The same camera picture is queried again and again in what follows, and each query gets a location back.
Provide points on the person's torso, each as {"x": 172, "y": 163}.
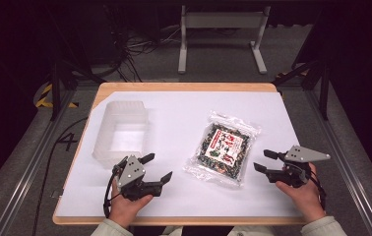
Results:
{"x": 171, "y": 232}

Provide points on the grey metal stand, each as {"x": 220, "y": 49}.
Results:
{"x": 223, "y": 19}

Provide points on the clear plastic container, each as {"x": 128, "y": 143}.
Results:
{"x": 123, "y": 137}

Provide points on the clear snack packet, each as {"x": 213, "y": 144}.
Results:
{"x": 223, "y": 147}

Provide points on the yellow black hazard tape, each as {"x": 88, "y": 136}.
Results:
{"x": 44, "y": 98}

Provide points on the person's right hand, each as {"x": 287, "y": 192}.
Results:
{"x": 305, "y": 196}

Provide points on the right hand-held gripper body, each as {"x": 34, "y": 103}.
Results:
{"x": 300, "y": 154}

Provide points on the person's left hand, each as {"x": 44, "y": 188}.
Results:
{"x": 125, "y": 208}

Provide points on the aluminium rail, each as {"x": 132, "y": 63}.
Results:
{"x": 26, "y": 170}
{"x": 348, "y": 170}

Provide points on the black tripod stand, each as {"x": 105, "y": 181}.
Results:
{"x": 323, "y": 88}
{"x": 56, "y": 85}

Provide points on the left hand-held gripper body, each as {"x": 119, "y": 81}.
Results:
{"x": 131, "y": 172}

